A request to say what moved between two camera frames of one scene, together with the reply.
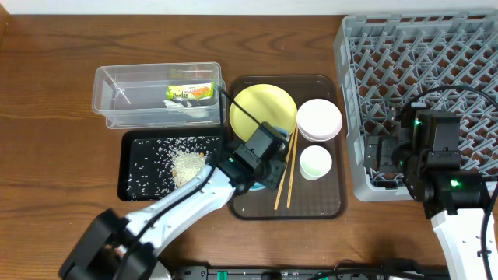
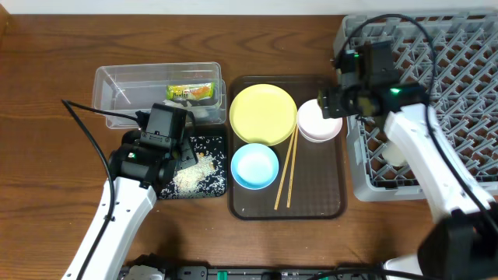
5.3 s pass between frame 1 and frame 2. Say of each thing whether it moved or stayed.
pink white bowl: stayed
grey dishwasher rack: stayed
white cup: moved
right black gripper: moved
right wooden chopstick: stayed
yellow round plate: stayed
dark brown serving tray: stayed
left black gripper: moved
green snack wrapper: stayed
